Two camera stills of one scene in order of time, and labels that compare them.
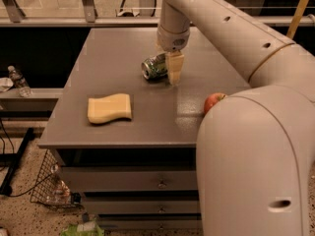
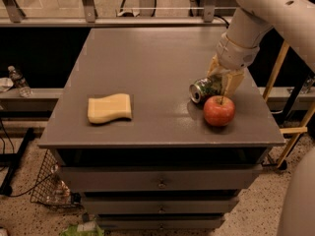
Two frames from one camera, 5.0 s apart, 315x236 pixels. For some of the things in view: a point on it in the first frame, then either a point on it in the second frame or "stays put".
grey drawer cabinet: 140,174 stays put
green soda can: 155,66 to 204,88
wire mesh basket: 49,187 stays put
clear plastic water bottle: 20,83 stays put
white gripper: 171,41 to 235,55
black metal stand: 12,160 stays put
